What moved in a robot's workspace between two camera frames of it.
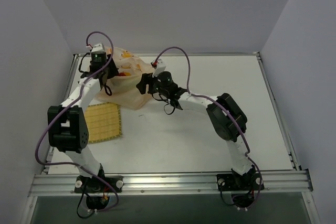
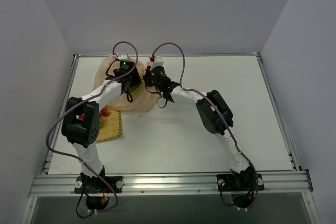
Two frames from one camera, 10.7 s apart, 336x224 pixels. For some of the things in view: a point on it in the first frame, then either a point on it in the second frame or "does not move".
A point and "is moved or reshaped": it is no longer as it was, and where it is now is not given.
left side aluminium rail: (66, 93) does not move
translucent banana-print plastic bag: (122, 91) is moved or reshaped
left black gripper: (111, 69) -> (135, 77)
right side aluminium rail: (278, 114) does not move
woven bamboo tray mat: (103, 121) does not move
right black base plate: (237, 182) does not move
